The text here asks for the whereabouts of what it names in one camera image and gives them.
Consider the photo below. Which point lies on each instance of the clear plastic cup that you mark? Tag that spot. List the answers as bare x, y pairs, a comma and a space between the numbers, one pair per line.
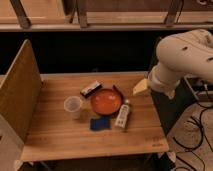
73, 105

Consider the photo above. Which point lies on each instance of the yellow tag on arm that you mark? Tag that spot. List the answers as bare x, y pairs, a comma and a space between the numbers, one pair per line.
140, 87

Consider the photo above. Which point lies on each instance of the blue sponge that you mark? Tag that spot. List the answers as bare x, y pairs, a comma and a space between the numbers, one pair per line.
99, 123

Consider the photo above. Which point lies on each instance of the black and white box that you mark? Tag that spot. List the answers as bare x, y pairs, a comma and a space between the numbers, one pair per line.
87, 91

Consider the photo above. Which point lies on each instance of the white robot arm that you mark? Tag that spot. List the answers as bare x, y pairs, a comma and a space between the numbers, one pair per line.
181, 54

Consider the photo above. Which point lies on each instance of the wooden shelf frame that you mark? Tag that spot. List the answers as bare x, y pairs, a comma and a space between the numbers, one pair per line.
104, 15

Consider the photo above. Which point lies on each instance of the wooden side panel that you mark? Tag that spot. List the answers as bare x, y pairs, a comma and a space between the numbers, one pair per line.
19, 90

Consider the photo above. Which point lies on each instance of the white tube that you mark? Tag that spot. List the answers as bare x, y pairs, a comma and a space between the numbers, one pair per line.
122, 117

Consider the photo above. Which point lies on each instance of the orange ceramic bowl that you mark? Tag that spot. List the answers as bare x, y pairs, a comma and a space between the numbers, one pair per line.
106, 101

